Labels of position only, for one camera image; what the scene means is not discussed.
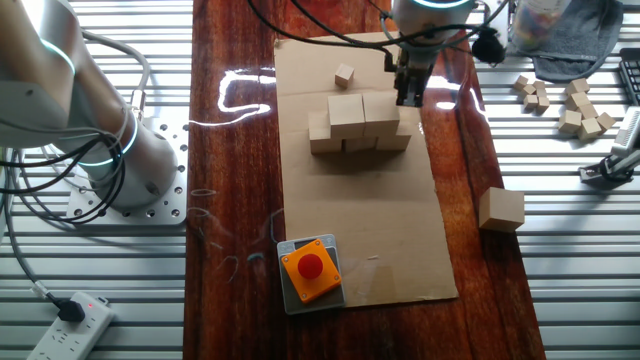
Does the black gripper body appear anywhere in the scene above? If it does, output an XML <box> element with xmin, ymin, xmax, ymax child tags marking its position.
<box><xmin>395</xmin><ymin>49</ymin><xmax>437</xmax><ymax>86</ymax></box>

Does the large wooden cube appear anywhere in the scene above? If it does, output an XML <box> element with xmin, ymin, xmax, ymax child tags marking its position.
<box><xmin>362</xmin><ymin>90</ymin><xmax>402</xmax><ymax>138</ymax></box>
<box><xmin>327</xmin><ymin>93</ymin><xmax>366</xmax><ymax>140</ymax></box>
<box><xmin>308</xmin><ymin>110</ymin><xmax>344</xmax><ymax>155</ymax></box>
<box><xmin>478</xmin><ymin>186</ymin><xmax>526</xmax><ymax>234</ymax></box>
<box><xmin>375</xmin><ymin>122</ymin><xmax>414</xmax><ymax>152</ymax></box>
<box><xmin>342</xmin><ymin>134</ymin><xmax>379</xmax><ymax>153</ymax></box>

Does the jar with colourful contents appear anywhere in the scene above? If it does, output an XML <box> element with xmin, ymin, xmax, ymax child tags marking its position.
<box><xmin>508</xmin><ymin>0</ymin><xmax>571</xmax><ymax>52</ymax></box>

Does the brown cardboard sheet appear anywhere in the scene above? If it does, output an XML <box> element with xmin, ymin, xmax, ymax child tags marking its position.
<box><xmin>273</xmin><ymin>30</ymin><xmax>460</xmax><ymax>309</ymax></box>

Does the orange emergency stop button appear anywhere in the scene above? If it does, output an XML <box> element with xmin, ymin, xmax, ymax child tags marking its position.
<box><xmin>280</xmin><ymin>238</ymin><xmax>343</xmax><ymax>305</ymax></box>

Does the reddish wood grain board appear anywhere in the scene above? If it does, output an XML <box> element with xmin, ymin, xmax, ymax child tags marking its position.
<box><xmin>182</xmin><ymin>0</ymin><xmax>547</xmax><ymax>360</ymax></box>

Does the black keyboard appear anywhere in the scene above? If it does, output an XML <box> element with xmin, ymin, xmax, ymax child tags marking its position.
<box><xmin>618</xmin><ymin>47</ymin><xmax>640</xmax><ymax>107</ymax></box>

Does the silver robot mounting plate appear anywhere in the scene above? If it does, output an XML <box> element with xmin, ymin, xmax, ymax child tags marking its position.
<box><xmin>64</xmin><ymin>106</ymin><xmax>190</xmax><ymax>227</ymax></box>

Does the black power plug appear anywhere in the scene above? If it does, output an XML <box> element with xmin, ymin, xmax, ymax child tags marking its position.
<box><xmin>56</xmin><ymin>298</ymin><xmax>87</xmax><ymax>324</ymax></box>

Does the white power strip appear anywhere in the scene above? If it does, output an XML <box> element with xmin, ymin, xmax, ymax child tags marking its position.
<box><xmin>27</xmin><ymin>291</ymin><xmax>117</xmax><ymax>360</ymax></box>

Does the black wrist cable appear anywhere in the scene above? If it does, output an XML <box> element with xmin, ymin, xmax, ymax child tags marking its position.
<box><xmin>246</xmin><ymin>0</ymin><xmax>501</xmax><ymax>74</ymax></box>

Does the metal camera stand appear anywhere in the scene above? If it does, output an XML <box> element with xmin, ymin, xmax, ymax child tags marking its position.
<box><xmin>578</xmin><ymin>148</ymin><xmax>640</xmax><ymax>190</ymax></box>

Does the silver camera on stand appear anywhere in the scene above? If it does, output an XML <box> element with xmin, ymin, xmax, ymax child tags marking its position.
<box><xmin>610</xmin><ymin>105</ymin><xmax>640</xmax><ymax>160</ymax></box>

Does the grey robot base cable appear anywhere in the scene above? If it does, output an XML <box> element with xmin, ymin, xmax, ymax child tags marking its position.
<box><xmin>82</xmin><ymin>29</ymin><xmax>152</xmax><ymax>122</ymax></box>

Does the black cable bundle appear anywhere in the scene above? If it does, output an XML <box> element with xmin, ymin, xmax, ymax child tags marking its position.
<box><xmin>0</xmin><ymin>133</ymin><xmax>132</xmax><ymax>225</ymax></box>

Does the grey power cord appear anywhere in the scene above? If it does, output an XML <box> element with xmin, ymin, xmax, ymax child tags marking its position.
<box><xmin>0</xmin><ymin>164</ymin><xmax>64</xmax><ymax>306</ymax></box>

